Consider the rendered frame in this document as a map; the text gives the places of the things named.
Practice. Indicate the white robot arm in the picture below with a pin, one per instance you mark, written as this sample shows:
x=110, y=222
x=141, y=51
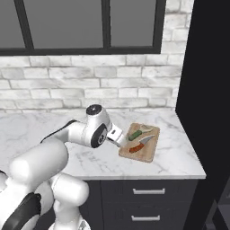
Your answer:
x=76, y=133

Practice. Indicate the shallow black drawer front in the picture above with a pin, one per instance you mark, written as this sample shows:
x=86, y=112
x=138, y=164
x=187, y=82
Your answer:
x=116, y=190

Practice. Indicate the black framed window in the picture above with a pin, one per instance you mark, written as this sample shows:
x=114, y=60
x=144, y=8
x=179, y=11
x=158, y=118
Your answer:
x=104, y=27

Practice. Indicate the tall black cabinet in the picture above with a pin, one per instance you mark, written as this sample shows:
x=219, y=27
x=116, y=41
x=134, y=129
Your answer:
x=206, y=90

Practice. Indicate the deep black drawer front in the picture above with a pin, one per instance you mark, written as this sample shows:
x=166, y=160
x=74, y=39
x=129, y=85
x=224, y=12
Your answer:
x=116, y=214

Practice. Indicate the wooden cutting board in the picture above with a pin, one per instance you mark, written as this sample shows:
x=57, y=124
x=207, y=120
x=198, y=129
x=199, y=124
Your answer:
x=146, y=151

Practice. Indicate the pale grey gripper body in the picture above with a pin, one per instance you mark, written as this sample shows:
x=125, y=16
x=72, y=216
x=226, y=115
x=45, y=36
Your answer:
x=120, y=143

